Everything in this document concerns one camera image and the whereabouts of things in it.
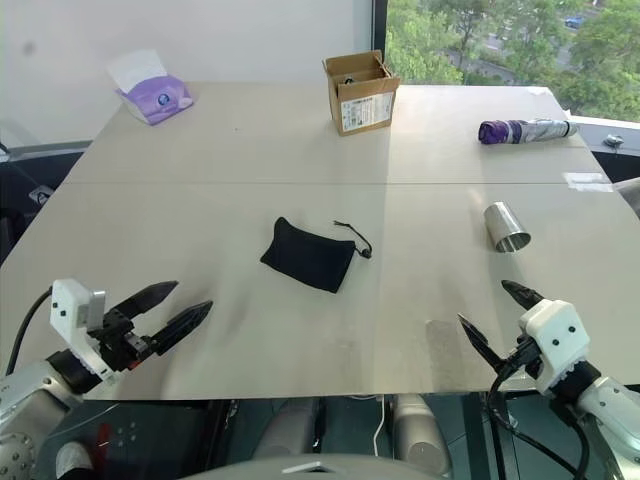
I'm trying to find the thin white cable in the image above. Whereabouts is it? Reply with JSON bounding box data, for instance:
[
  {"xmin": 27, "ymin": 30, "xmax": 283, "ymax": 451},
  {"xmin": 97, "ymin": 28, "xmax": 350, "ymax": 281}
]
[{"xmin": 371, "ymin": 394, "xmax": 387, "ymax": 455}]

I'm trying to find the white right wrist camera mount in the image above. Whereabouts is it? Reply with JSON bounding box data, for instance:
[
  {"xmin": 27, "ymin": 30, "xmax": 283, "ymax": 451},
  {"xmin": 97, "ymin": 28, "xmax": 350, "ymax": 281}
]
[{"xmin": 517, "ymin": 298, "xmax": 592, "ymax": 396}]

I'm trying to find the grey curved robot body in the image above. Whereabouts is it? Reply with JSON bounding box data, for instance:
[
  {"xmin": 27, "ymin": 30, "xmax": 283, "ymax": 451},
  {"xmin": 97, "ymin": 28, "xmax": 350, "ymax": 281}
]
[{"xmin": 207, "ymin": 451, "xmax": 444, "ymax": 480}]

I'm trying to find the black drawstring pouch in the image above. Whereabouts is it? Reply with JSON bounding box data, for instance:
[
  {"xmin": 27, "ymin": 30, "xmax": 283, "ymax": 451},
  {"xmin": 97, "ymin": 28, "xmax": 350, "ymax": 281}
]
[{"xmin": 259, "ymin": 215, "xmax": 374, "ymax": 296}]

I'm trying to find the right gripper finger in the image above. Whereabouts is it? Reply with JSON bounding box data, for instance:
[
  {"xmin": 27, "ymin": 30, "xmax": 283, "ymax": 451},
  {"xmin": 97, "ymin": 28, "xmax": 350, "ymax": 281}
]
[
  {"xmin": 456, "ymin": 312, "xmax": 505, "ymax": 374},
  {"xmin": 500, "ymin": 279, "xmax": 547, "ymax": 314}
]

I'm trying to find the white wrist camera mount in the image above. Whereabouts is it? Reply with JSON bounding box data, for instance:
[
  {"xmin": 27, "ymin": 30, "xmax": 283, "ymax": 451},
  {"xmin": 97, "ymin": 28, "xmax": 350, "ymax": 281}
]
[
  {"xmin": 517, "ymin": 298, "xmax": 592, "ymax": 396},
  {"xmin": 49, "ymin": 278, "xmax": 121, "ymax": 384}
]

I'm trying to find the dark window frame post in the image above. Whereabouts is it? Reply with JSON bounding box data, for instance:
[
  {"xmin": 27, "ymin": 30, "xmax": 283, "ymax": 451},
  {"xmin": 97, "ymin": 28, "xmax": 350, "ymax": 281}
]
[{"xmin": 371, "ymin": 0, "xmax": 391, "ymax": 69}]

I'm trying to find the grey rounded cylinder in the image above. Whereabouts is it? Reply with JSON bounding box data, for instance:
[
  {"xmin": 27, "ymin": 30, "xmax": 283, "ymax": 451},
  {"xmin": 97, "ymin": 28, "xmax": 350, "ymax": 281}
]
[
  {"xmin": 248, "ymin": 397, "xmax": 322, "ymax": 464},
  {"xmin": 391, "ymin": 393, "xmax": 452, "ymax": 479}
]

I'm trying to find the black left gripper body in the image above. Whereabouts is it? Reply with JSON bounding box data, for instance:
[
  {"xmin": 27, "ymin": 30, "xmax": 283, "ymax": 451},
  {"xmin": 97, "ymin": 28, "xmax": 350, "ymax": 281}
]
[{"xmin": 87, "ymin": 309, "xmax": 161, "ymax": 373}]

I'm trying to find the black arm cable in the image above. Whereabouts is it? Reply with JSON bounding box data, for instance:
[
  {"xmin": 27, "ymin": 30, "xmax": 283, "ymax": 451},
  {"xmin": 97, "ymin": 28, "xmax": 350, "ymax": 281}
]
[
  {"xmin": 3, "ymin": 288, "xmax": 55, "ymax": 376},
  {"xmin": 485, "ymin": 349, "xmax": 594, "ymax": 480}
]

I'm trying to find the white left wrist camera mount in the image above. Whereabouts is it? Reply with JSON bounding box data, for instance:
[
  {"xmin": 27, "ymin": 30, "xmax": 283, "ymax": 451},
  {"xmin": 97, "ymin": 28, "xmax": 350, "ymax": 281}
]
[{"xmin": 49, "ymin": 278, "xmax": 121, "ymax": 384}]

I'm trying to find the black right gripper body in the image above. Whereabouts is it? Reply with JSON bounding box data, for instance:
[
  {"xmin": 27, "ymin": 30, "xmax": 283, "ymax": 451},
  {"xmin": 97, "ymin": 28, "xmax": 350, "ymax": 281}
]
[{"xmin": 497, "ymin": 336, "xmax": 546, "ymax": 381}]

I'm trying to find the stainless steel cup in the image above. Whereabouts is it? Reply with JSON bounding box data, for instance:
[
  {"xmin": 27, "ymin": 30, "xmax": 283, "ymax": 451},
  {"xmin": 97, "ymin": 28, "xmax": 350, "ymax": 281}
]
[{"xmin": 482, "ymin": 201, "xmax": 533, "ymax": 253}]

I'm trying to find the purple tissue pack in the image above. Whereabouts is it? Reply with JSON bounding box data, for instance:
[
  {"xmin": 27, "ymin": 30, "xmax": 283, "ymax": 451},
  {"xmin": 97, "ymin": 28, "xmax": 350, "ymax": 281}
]
[{"xmin": 105, "ymin": 48, "xmax": 195, "ymax": 126}]

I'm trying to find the open cardboard box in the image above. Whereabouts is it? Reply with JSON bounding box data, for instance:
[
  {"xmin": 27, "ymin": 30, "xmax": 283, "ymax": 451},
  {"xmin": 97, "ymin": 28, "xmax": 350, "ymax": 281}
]
[{"xmin": 321, "ymin": 49, "xmax": 402, "ymax": 137}]

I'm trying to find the folded purple silver umbrella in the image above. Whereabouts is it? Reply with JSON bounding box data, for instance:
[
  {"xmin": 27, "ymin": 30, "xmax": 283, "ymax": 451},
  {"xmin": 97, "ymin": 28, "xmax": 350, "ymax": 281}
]
[{"xmin": 477, "ymin": 118, "xmax": 580, "ymax": 147}]

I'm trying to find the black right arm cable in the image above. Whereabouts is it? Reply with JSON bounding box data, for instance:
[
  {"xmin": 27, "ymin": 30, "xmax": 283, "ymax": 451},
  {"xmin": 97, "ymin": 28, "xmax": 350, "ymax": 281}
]
[{"xmin": 485, "ymin": 349, "xmax": 594, "ymax": 480}]

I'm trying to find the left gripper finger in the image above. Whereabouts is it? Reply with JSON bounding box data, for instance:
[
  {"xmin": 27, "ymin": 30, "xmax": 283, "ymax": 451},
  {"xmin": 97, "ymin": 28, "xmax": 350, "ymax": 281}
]
[
  {"xmin": 149, "ymin": 300, "xmax": 215, "ymax": 358},
  {"xmin": 106, "ymin": 280, "xmax": 180, "ymax": 322}
]

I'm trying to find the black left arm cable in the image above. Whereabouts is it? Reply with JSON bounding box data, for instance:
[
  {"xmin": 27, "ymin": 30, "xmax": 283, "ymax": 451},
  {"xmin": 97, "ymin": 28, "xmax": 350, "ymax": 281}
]
[{"xmin": 3, "ymin": 288, "xmax": 55, "ymax": 376}]

